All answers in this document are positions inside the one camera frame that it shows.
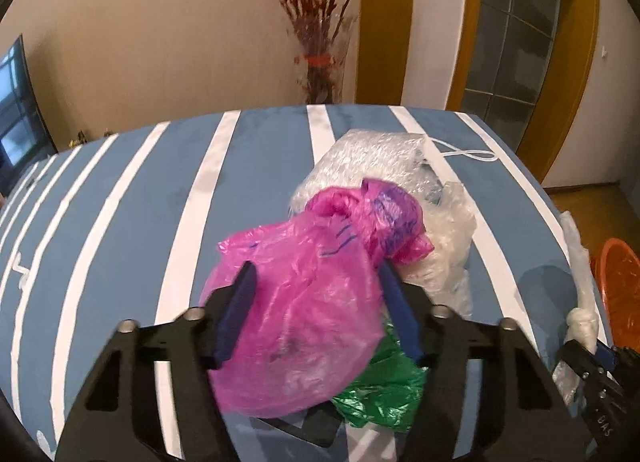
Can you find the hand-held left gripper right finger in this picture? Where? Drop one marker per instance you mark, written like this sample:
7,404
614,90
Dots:
400,312

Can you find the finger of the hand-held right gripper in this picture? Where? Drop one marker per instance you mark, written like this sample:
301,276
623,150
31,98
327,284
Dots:
577,359
606,356

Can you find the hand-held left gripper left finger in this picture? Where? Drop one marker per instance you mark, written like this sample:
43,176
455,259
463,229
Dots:
235,314

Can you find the orange mesh plastic basket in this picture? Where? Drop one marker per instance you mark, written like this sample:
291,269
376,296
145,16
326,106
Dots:
627,312

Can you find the pink plastic bag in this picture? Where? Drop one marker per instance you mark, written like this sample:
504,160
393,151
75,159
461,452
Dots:
300,302

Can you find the white plastic bag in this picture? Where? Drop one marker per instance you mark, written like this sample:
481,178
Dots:
580,272

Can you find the green plastic bag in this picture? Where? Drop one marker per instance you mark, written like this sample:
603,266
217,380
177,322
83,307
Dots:
375,392

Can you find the blue white striped tablecloth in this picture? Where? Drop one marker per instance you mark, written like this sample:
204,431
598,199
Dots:
125,217

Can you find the clear bubble wrap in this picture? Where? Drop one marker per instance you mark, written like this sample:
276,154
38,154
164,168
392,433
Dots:
360,157

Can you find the clear glass vase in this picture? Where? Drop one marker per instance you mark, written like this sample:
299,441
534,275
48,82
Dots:
320,77

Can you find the black flat television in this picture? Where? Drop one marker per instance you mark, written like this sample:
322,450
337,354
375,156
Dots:
20,117

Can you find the wooden framed glass door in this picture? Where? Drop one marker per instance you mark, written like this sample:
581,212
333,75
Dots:
510,32

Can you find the wooden door frame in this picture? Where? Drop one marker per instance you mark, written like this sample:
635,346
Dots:
385,17

